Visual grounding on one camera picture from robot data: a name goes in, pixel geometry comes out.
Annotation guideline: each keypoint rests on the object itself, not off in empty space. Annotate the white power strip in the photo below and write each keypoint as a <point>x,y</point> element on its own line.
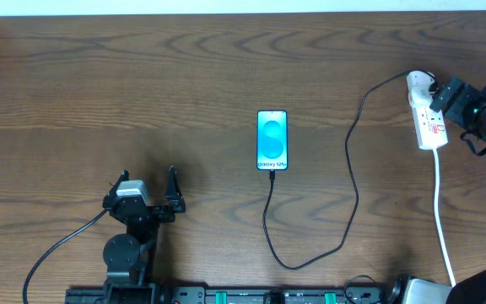
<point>430,128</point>

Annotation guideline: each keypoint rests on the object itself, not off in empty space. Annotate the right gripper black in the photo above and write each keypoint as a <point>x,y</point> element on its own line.
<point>454,98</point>

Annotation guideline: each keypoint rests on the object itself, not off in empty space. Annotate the white USB charger adapter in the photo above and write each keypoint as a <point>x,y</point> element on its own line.
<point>419,88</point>

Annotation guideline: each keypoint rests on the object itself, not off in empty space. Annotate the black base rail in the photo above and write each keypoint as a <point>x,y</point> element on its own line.
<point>268,295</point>

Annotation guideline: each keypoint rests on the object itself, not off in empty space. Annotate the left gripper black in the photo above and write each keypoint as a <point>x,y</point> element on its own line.
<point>154,209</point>

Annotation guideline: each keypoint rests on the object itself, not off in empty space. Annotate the blue Galaxy smartphone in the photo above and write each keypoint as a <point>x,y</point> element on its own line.
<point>272,149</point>

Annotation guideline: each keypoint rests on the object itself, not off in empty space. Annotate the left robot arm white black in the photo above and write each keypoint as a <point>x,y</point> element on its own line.
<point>130,256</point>

